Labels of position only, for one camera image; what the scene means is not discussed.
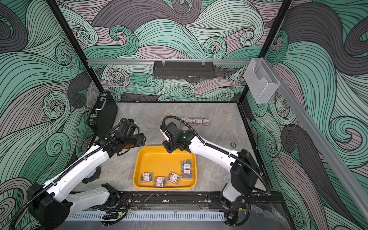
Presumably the paper clip box three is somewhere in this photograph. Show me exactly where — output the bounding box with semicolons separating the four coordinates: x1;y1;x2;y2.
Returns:
188;118;196;126

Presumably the paper clip box nine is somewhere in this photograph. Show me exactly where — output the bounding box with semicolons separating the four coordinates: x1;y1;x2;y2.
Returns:
180;160;193;170

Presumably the paper clip box one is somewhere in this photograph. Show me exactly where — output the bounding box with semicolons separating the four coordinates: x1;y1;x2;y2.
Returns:
195;118;203;126

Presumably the paper clip box two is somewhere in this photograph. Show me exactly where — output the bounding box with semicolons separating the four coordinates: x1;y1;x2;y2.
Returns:
202;117;210;126

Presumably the paper clip box eight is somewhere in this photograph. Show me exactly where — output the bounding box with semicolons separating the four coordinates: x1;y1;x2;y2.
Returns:
168;172;181;185

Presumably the paper clip box seven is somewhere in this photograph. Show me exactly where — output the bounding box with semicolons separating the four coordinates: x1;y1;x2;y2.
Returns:
154;176;167;188

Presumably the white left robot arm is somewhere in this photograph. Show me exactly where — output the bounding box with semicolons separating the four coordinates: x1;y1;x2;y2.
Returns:
9;118;147;230

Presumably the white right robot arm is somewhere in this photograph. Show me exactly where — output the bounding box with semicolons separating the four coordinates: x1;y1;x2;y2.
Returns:
160;116;271;208

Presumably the paper clip box ten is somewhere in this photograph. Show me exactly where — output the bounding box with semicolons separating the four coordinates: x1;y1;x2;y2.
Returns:
181;169;193;180

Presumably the paper clip box six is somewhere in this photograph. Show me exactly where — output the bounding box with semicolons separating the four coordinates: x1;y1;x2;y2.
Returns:
140;172;153;183

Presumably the yellow plastic tray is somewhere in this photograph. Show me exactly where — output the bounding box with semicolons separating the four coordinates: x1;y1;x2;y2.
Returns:
133;146;197;190

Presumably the black briefcase with metal handle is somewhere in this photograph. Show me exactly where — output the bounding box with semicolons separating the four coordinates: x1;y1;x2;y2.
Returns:
87;91;118;138

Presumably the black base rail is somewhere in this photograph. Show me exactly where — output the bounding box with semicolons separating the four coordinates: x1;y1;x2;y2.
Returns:
116;191;286;209

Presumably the black wall-mounted shelf tray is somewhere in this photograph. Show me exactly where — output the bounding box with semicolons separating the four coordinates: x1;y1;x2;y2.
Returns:
153;61;215;80

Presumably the aluminium wall rail back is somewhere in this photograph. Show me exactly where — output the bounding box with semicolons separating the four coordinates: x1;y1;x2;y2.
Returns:
87;58;251;67

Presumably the aluminium wall rail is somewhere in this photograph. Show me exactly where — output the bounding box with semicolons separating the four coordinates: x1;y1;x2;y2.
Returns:
87;58;251;67
263;58;368;222

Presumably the white slotted cable duct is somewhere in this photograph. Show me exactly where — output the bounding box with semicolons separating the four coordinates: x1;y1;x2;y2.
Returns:
66;211;225;221

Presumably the clear acrylic wall holder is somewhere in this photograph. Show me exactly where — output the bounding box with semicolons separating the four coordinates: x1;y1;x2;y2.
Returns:
243;57;280;104

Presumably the aluminium wall rail right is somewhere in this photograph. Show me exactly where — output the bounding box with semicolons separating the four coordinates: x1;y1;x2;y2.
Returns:
263;58;368;222

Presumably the black corner frame post left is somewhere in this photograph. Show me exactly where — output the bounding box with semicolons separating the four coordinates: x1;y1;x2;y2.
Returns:
46;0;104;93

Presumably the black corner frame post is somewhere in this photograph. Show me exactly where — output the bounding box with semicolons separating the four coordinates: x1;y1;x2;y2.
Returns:
46;0;104;93
239;1;292;104

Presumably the black corner frame post right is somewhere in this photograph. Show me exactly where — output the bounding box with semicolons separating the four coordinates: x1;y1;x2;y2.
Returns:
239;1;292;104

